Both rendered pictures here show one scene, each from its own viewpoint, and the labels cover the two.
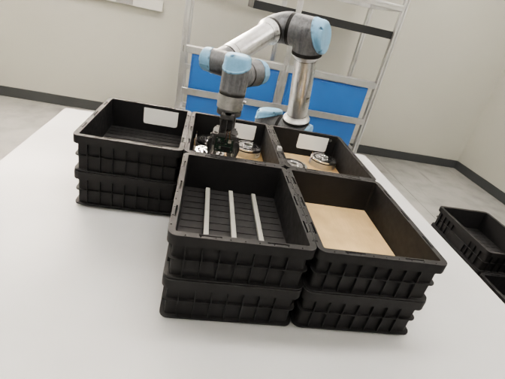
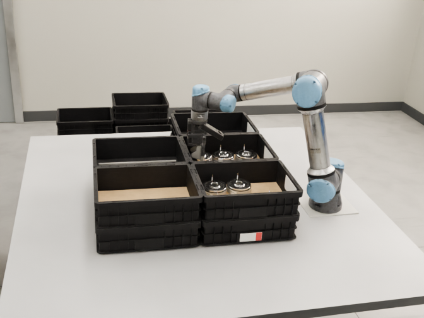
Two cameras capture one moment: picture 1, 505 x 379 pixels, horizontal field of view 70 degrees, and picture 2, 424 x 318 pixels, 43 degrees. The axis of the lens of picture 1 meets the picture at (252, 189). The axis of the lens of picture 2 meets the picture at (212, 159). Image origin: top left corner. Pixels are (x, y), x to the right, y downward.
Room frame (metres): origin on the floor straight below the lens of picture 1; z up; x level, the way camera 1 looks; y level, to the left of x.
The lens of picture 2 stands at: (1.00, -2.13, 1.91)
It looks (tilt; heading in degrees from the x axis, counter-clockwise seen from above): 25 degrees down; 88
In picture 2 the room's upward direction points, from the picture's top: 3 degrees clockwise
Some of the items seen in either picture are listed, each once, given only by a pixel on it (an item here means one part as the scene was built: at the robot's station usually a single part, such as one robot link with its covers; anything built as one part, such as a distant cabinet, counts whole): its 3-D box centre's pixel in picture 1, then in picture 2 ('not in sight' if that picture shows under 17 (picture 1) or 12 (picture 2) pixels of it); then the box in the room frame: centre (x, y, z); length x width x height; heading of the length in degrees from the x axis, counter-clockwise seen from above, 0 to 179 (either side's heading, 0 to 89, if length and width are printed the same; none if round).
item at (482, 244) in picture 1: (467, 265); not in sight; (1.61, -1.17, 0.37); 0.40 x 0.30 x 0.45; 12
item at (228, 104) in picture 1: (231, 102); (199, 115); (1.03, 0.11, 1.07); 0.08 x 0.08 x 0.05
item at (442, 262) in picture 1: (353, 212); (146, 184); (0.83, -0.27, 0.92); 0.40 x 0.30 x 0.02; 11
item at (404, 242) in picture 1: (347, 228); (146, 195); (0.83, -0.27, 0.87); 0.40 x 0.30 x 0.11; 11
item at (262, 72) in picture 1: (248, 71); (223, 101); (1.13, 0.09, 1.15); 0.11 x 0.11 x 0.08; 66
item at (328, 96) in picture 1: (319, 112); not in sight; (3.21, -0.43, 0.60); 0.72 x 0.03 x 0.56; 102
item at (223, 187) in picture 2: not in sight; (214, 185); (1.10, -0.14, 0.86); 0.10 x 0.10 x 0.01
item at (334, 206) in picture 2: not in sight; (326, 195); (1.62, 0.00, 0.75); 0.15 x 0.15 x 0.10
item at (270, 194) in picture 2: (316, 152); (245, 179); (1.22, -0.19, 0.92); 0.40 x 0.30 x 0.02; 11
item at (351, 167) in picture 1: (312, 165); (243, 190); (1.22, -0.19, 0.87); 0.40 x 0.30 x 0.11; 11
